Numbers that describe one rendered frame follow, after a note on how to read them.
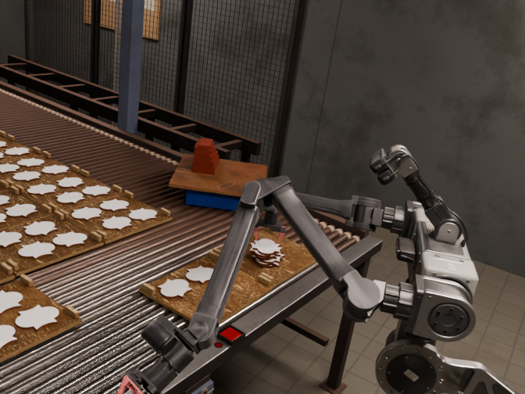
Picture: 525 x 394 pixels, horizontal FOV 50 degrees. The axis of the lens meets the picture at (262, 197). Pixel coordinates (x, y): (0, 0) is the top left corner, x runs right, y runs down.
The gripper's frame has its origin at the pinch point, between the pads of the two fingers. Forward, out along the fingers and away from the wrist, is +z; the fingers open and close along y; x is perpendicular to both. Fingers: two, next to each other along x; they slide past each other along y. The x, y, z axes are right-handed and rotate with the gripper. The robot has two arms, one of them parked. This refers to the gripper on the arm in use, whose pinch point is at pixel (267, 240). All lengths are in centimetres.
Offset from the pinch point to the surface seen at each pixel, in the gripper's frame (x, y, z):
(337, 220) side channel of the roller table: -49, -37, 7
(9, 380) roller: 94, 72, 9
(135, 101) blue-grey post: -155, 98, -12
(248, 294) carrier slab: 32.7, 5.2, 7.8
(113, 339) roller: 69, 49, 10
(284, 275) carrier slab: 14.2, -9.1, 8.0
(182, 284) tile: 34.5, 31.5, 6.8
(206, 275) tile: 24.9, 23.2, 6.8
